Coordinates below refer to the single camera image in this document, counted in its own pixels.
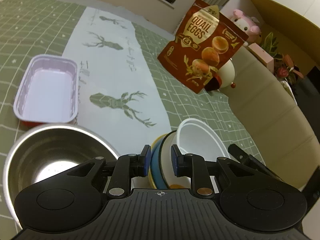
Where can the cream egg-shaped toy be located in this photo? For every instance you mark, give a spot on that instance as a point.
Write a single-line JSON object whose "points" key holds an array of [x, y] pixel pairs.
{"points": [[227, 76]]}

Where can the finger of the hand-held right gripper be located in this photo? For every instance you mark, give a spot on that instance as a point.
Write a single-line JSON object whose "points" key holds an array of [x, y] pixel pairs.
{"points": [[240, 155]]}

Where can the yellow-rimmed ceramic bowl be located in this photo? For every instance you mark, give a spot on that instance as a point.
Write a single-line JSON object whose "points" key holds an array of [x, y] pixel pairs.
{"points": [[151, 180]]}

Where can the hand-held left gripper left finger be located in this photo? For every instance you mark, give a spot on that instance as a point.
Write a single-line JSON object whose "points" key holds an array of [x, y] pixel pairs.
{"points": [[147, 163]]}

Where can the blue enamel bowl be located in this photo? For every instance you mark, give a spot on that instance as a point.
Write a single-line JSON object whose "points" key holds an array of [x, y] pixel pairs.
{"points": [[157, 165]]}

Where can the brown snack bag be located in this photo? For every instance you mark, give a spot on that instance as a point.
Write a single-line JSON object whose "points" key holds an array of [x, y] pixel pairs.
{"points": [[202, 45]]}

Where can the potted plant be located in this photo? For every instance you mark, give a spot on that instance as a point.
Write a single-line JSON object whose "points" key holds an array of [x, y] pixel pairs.
{"points": [[282, 62]]}

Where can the pink plush toy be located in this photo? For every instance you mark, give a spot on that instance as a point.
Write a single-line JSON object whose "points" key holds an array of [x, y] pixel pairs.
{"points": [[246, 27]]}

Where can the stainless steel bowl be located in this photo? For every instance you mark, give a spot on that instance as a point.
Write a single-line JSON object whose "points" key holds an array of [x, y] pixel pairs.
{"points": [[50, 155]]}

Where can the beige padded headboard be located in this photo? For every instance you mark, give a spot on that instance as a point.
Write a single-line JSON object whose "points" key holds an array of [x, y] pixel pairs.
{"points": [[270, 120]]}

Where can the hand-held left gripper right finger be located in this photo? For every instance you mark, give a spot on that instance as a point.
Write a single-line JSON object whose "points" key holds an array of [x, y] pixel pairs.
{"points": [[174, 163]]}

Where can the dark red round object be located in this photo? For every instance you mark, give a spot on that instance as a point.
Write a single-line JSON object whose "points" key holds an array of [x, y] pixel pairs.
{"points": [[213, 83]]}

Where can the pink box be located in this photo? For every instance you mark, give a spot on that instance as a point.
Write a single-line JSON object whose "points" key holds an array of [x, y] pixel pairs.
{"points": [[262, 55]]}

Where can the white round plastic container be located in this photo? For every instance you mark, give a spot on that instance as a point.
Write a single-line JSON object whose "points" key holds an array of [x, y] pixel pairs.
{"points": [[200, 140]]}

